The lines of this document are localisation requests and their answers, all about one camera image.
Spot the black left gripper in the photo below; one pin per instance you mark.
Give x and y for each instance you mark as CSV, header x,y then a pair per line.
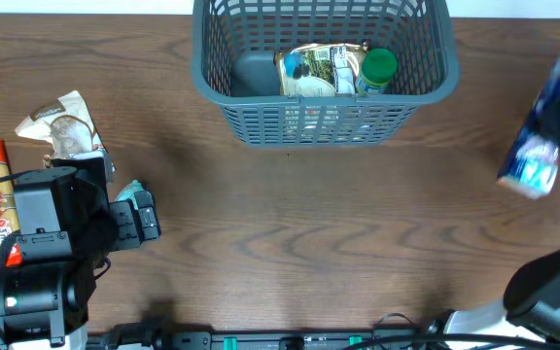
x,y
138,231

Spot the blue tissue pack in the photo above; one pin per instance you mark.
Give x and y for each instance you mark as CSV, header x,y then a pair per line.
x,y
531,164

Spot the green lid jar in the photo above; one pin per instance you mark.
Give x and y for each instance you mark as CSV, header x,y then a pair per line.
x,y
377,71

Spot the gold foil food pouch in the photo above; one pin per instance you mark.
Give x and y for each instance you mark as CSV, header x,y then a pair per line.
x,y
320,70

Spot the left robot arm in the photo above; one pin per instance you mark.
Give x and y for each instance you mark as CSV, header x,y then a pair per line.
x,y
67,228

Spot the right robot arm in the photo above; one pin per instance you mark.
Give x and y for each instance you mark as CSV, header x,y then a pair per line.
x,y
530,307

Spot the small teal packet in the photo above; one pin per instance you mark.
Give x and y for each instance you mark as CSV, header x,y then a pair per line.
x,y
129,191

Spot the white brown snack bag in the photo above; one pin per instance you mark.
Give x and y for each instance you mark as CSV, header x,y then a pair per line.
x,y
67,125

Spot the grey plastic basket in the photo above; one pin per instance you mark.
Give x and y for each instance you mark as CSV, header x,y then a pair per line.
x,y
235,42

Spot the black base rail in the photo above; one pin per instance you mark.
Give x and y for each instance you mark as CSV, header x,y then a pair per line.
x,y
393,336

